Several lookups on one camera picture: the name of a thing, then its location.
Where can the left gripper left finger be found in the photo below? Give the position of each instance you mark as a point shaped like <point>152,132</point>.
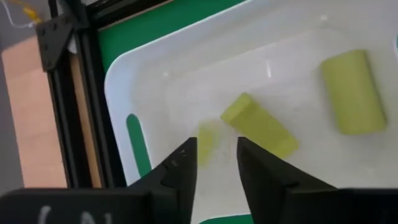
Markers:
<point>177,186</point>

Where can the yellow foam cylinder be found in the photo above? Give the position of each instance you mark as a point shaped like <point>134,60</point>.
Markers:
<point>354,93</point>

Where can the black aluminium table frame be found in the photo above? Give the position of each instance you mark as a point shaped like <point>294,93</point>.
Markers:
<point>56,40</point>

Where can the yellow-green foam arch block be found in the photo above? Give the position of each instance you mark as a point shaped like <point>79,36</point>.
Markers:
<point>258,124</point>

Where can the green table mat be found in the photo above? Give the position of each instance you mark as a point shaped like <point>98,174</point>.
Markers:
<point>155,28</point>

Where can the white opaque plastic bin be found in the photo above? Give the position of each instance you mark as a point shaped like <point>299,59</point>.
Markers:
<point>280,46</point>

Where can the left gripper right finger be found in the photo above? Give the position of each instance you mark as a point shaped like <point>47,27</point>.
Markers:
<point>264,186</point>

